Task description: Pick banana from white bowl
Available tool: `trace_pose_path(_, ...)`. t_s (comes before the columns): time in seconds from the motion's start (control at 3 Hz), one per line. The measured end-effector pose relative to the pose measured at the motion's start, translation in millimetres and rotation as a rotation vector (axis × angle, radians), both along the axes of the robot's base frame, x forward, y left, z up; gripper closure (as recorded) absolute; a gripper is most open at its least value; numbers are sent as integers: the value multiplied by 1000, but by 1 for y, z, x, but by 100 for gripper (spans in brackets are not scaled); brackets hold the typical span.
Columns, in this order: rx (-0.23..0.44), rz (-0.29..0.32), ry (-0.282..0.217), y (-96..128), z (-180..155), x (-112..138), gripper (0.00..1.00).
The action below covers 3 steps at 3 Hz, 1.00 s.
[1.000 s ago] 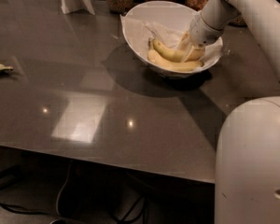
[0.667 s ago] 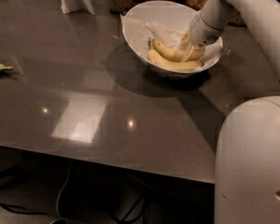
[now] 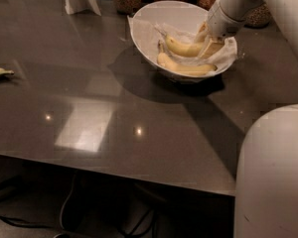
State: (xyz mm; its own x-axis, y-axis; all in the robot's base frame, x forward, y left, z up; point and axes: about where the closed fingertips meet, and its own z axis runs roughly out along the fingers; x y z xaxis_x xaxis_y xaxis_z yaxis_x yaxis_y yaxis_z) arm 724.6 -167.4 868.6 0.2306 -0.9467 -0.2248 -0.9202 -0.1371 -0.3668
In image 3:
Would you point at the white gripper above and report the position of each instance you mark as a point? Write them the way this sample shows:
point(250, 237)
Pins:
point(221, 23)

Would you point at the yellow banana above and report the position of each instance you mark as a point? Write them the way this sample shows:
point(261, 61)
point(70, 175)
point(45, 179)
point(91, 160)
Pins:
point(192, 70)
point(187, 50)

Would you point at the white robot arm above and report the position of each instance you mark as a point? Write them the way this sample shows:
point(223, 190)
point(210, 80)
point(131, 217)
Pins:
point(266, 194)

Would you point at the white tilted bowl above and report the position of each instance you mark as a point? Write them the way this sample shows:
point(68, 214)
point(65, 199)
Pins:
point(185, 15)

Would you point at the white paper napkin liner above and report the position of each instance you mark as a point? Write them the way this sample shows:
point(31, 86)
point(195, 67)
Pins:
point(148, 35)

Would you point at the glass cereal jar right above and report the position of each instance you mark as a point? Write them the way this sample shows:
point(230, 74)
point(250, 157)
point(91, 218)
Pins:
point(258, 17)

